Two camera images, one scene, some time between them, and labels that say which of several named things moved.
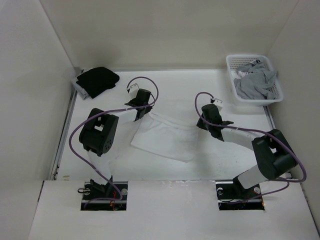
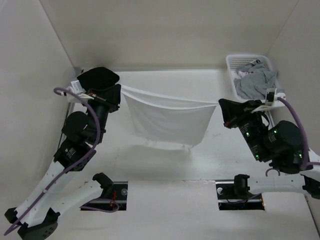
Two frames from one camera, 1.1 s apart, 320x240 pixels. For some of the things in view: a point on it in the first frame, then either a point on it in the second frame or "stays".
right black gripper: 200,124 → 232,112
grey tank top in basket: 255,85 stays
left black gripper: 148,109 → 110,97
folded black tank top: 96,80 stays
